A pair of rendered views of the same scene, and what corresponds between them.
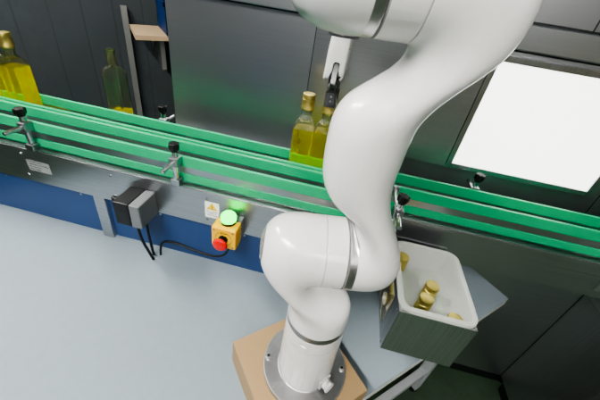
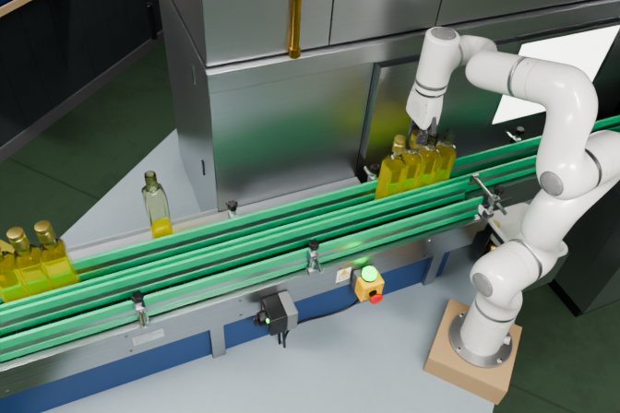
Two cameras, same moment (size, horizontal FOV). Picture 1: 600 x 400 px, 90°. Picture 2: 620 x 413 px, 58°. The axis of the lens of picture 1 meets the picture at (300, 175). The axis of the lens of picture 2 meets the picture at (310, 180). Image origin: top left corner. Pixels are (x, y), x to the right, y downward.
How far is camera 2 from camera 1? 1.15 m
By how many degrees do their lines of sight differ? 29
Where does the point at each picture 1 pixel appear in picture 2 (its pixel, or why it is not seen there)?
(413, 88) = (589, 198)
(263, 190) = (387, 235)
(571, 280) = not seen: hidden behind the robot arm
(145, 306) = (327, 383)
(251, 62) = (308, 118)
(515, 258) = not seen: hidden behind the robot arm
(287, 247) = (510, 281)
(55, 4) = not seen: outside the picture
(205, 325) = (382, 363)
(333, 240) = (527, 262)
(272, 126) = (330, 161)
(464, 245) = (524, 188)
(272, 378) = (472, 359)
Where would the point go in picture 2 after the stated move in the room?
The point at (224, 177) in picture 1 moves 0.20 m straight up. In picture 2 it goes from (353, 243) to (363, 194)
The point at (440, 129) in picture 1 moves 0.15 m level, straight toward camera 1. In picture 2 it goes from (482, 105) to (498, 135)
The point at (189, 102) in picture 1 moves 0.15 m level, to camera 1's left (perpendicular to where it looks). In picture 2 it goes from (236, 179) to (187, 195)
